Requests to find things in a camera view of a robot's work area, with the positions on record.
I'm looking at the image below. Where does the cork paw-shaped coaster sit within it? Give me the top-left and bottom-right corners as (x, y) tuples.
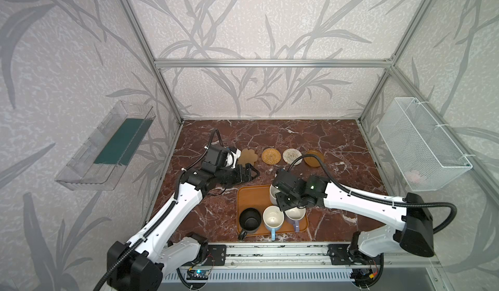
(237, 148), (258, 166)

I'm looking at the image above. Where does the white speckled mug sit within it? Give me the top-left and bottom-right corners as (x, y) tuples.
(269, 185), (280, 206)

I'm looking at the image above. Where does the white purple mug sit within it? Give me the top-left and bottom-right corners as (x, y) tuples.
(284, 207), (306, 233)

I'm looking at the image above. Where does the woven rattan round coaster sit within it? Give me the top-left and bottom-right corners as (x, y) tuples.
(261, 148), (281, 165)

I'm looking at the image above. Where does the white light-blue mug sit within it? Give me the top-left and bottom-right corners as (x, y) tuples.
(262, 205), (285, 241)

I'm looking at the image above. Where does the round wooden coaster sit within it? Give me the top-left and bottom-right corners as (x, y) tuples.
(304, 149), (325, 168)

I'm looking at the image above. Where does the multicolour stitched round coaster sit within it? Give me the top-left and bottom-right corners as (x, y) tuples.
(282, 148), (302, 164)

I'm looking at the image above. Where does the black mug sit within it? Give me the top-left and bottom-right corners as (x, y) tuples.
(238, 208), (262, 241)

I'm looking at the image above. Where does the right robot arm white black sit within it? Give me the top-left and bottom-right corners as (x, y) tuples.
(272, 170), (435, 258)

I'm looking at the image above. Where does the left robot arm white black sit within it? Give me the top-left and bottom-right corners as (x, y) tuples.
(95, 164), (260, 290)

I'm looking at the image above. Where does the orange wooden tray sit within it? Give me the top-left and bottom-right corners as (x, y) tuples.
(236, 185), (309, 237)

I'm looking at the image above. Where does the clear plastic bin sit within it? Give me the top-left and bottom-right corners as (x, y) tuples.
(55, 101), (156, 191)

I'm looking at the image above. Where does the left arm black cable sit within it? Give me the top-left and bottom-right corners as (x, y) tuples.
(92, 129), (225, 291)

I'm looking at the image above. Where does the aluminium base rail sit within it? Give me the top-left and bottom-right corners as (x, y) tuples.
(112, 241), (441, 270)

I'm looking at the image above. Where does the aluminium frame crossbar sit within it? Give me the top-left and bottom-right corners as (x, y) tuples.
(154, 58), (391, 69)

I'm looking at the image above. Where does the white wire mesh basket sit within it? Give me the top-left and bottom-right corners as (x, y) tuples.
(377, 97), (473, 192)

